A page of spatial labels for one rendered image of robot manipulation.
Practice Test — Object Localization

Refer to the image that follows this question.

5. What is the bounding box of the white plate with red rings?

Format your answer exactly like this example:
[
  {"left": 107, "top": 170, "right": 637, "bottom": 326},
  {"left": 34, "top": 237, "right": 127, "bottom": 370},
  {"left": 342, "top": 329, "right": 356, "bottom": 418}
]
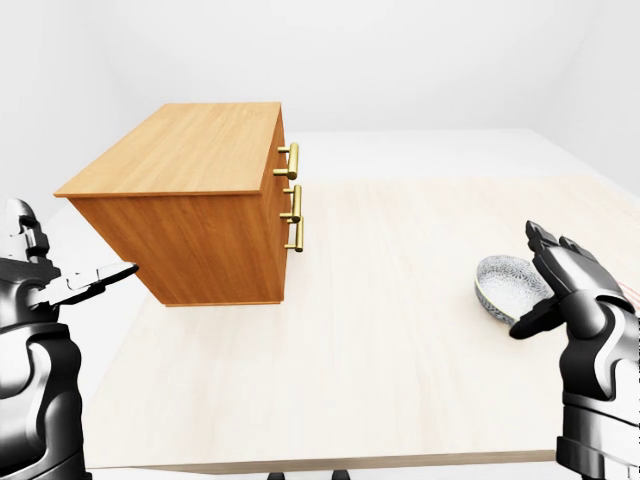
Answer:
[{"left": 616, "top": 281, "right": 640, "bottom": 315}]

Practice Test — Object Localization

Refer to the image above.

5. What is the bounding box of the dark patterned bowl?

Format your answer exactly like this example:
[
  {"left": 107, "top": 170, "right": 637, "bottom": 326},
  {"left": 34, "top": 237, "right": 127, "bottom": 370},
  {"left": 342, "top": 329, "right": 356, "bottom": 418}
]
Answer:
[{"left": 473, "top": 254, "right": 557, "bottom": 327}]

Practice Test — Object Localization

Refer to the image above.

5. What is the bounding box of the wooden cabinet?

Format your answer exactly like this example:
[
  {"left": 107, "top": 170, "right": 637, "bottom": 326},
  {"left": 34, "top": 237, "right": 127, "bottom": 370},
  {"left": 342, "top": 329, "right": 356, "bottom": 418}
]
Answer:
[{"left": 53, "top": 102, "right": 290, "bottom": 308}]

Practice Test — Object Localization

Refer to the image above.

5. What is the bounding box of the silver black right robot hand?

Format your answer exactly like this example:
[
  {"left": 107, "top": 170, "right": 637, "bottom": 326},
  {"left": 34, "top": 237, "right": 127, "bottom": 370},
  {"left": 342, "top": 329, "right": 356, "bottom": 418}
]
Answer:
[{"left": 508, "top": 219, "right": 639, "bottom": 347}]

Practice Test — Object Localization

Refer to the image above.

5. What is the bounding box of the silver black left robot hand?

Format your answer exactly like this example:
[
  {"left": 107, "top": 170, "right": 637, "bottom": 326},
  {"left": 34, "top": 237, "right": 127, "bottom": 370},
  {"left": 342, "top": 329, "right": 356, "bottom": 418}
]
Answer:
[{"left": 0, "top": 197, "right": 141, "bottom": 332}]

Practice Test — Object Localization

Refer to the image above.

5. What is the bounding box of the wooden drawer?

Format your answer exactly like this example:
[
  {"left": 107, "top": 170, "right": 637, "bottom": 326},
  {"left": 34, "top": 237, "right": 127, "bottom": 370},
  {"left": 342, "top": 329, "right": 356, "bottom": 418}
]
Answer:
[
  {"left": 261, "top": 105, "right": 288, "bottom": 230},
  {"left": 268, "top": 155, "right": 291, "bottom": 267}
]

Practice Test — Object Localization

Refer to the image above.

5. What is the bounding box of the brass drawer handle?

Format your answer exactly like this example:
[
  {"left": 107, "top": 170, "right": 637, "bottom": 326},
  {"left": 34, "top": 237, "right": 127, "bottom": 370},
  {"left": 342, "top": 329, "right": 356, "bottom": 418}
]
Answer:
[
  {"left": 283, "top": 216, "right": 306, "bottom": 254},
  {"left": 272, "top": 142, "right": 301, "bottom": 181},
  {"left": 278, "top": 184, "right": 304, "bottom": 225}
]

